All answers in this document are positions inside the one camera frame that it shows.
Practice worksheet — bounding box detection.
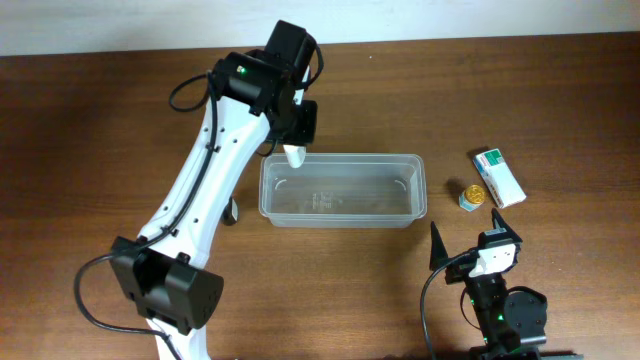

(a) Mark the small jar with gold lid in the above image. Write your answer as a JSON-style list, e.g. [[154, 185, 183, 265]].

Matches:
[[458, 184, 487, 212]]

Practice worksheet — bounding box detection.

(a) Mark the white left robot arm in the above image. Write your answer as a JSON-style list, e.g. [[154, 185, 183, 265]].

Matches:
[[109, 20, 322, 359]]

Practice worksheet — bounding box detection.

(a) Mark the clear plastic container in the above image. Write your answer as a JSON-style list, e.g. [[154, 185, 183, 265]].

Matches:
[[259, 153, 427, 228]]

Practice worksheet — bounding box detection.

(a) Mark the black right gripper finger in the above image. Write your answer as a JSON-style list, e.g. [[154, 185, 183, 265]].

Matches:
[[491, 208, 518, 238], [429, 221, 449, 271]]

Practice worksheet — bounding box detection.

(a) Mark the white medicine box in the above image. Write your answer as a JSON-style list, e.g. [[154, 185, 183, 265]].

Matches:
[[473, 148, 526, 208]]

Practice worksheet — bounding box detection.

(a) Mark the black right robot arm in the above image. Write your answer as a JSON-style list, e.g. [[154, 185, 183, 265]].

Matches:
[[420, 209, 548, 360]]

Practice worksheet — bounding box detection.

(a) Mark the dark bottle with white cap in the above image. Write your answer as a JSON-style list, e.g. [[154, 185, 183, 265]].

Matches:
[[221, 197, 239, 226]]

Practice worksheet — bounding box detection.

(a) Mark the white bottle with clear cap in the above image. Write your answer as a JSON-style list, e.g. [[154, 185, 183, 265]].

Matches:
[[283, 144, 307, 169]]

